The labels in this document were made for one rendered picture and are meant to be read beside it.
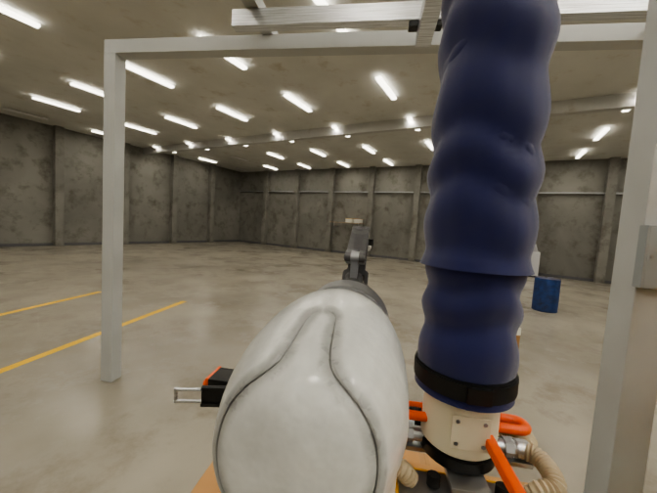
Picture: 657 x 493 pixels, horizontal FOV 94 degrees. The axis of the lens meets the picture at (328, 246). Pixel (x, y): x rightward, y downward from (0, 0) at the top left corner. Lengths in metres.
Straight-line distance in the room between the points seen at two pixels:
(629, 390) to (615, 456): 0.35
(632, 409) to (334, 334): 2.18
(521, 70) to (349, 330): 0.66
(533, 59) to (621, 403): 1.84
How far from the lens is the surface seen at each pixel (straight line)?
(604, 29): 3.30
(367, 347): 0.16
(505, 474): 0.77
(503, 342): 0.75
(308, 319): 0.18
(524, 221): 0.71
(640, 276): 2.07
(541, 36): 0.80
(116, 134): 3.61
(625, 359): 2.19
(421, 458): 1.91
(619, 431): 2.33
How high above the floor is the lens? 1.68
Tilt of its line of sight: 4 degrees down
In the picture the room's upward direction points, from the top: 4 degrees clockwise
